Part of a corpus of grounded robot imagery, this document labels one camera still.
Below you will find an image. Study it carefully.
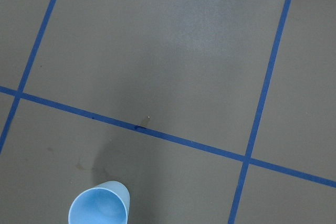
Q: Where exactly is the light blue plastic cup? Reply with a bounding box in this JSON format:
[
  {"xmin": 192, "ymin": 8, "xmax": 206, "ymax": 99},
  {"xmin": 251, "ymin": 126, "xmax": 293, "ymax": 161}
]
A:
[{"xmin": 68, "ymin": 181, "xmax": 130, "ymax": 223}]

